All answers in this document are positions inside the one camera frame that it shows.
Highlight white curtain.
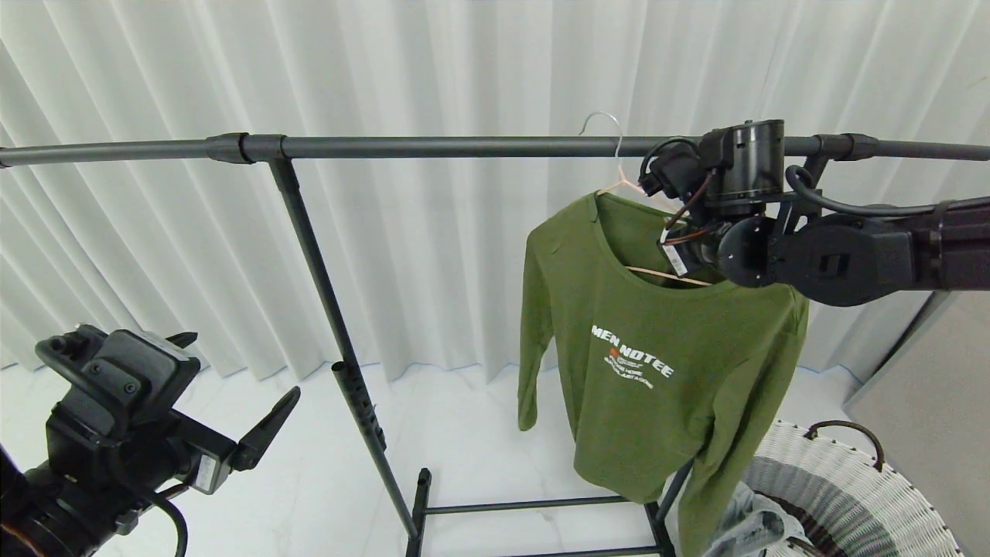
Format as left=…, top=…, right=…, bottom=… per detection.
left=0, top=0, right=990, bottom=385

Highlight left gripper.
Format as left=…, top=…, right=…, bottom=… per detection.
left=45, top=331, right=302, bottom=513

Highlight pink clothes hanger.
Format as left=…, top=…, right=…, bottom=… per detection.
left=579, top=112, right=716, bottom=289

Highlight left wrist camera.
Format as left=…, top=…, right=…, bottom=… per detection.
left=34, top=324, right=202, bottom=443

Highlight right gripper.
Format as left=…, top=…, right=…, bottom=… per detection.
left=657, top=219, right=729, bottom=281

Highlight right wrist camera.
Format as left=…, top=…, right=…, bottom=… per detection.
left=639, top=138, right=706, bottom=199

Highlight black clothes rack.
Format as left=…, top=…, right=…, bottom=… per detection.
left=0, top=132, right=990, bottom=557

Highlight white laundry basket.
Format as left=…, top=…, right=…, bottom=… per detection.
left=741, top=419, right=965, bottom=557

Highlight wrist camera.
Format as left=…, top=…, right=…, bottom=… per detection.
left=34, top=324, right=202, bottom=443
left=639, top=138, right=706, bottom=199

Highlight pale grey shorts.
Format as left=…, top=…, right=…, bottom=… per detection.
left=700, top=480, right=811, bottom=557

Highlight green long-sleeved shirt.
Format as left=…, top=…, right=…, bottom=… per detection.
left=517, top=192, right=811, bottom=557

